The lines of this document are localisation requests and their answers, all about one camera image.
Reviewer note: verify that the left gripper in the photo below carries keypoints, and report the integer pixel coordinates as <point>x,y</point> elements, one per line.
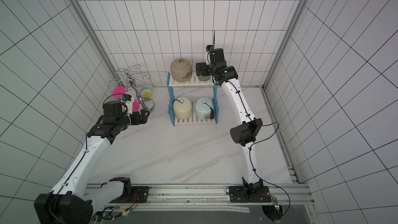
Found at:
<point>143,118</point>

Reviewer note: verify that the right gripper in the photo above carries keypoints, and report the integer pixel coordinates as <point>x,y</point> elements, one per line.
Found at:
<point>201,68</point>

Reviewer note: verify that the large beige tea canister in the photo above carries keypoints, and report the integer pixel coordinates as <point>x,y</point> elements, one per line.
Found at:
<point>181,70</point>

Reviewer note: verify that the cream tea canister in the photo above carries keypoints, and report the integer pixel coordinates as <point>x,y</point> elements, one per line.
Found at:
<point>182,108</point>

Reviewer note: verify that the light blue tea canister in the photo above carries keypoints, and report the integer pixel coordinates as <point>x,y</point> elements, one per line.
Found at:
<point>204,109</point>

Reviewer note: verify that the green tea canister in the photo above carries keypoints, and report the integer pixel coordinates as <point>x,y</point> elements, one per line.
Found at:
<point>203,78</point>

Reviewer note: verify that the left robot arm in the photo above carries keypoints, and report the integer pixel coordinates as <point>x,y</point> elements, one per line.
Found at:
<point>67,202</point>

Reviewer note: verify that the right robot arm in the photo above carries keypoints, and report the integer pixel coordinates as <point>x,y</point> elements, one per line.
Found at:
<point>248,125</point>

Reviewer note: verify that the blue white slatted shelf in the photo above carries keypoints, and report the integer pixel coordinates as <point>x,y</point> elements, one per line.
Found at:
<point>196,84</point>

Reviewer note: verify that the yellow blue patterned bowl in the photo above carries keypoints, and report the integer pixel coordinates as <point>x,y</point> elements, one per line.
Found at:
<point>145,91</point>

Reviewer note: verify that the pink plastic wine glass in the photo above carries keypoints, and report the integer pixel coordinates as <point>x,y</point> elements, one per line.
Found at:
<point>119,92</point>

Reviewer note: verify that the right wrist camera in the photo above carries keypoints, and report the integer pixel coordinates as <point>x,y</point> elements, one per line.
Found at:
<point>209,48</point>

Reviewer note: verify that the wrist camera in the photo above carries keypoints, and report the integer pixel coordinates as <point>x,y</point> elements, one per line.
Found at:
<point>127,98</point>
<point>209,48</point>

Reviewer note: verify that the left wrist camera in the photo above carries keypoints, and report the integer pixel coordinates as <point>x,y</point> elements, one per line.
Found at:
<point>127,98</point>

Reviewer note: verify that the chrome wire glass rack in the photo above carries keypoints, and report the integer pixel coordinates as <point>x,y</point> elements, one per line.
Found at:
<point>134,78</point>

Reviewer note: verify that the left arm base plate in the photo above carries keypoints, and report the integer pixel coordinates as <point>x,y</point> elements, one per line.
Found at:
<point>137,194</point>

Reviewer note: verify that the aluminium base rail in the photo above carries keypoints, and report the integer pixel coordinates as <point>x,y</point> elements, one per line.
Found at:
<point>206,197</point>

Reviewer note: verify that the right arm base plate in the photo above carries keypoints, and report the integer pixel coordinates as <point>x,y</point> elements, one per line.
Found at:
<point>238,194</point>

